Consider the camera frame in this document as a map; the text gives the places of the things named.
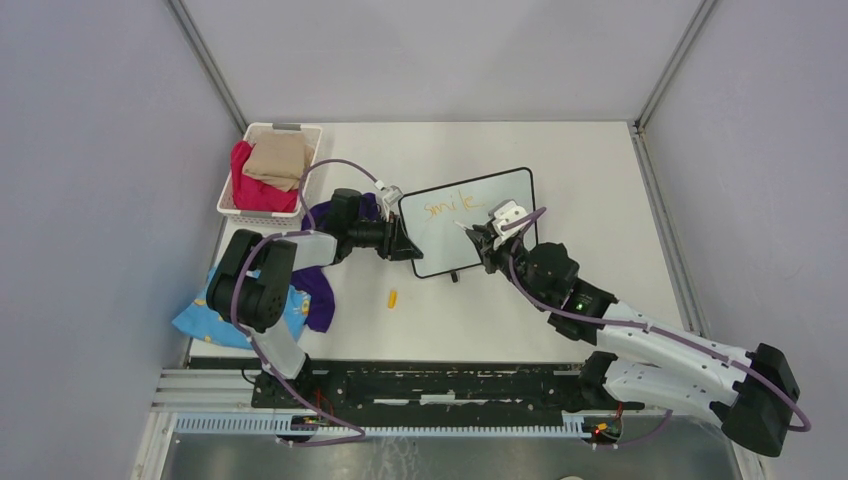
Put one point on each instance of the beige cloth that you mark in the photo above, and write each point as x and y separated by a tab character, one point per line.
279	160

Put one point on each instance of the red cloth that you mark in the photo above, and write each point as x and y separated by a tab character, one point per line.
254	195

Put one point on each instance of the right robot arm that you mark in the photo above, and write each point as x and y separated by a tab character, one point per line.
750	395

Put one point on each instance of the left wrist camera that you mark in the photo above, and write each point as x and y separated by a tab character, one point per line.
388	197

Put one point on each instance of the black framed whiteboard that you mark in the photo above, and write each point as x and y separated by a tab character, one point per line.
428	215

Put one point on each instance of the blue patterned cloth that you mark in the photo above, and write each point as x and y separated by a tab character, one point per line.
200	322

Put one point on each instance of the white plastic basket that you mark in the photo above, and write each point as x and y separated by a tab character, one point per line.
225	205

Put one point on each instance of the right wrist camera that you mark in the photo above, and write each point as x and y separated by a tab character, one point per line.
507	219

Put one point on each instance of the white cable duct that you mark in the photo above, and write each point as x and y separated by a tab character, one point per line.
300	425

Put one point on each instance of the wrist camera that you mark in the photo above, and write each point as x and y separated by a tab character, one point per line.
388	197
507	219

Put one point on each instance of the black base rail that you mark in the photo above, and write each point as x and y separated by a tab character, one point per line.
372	394

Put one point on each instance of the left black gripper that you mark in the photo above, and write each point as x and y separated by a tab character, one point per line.
395	241

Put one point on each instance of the purple cloth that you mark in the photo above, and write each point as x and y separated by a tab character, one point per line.
314	282

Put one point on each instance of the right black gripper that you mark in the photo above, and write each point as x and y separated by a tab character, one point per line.
483	237

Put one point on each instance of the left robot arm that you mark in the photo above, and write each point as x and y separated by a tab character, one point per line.
250	285

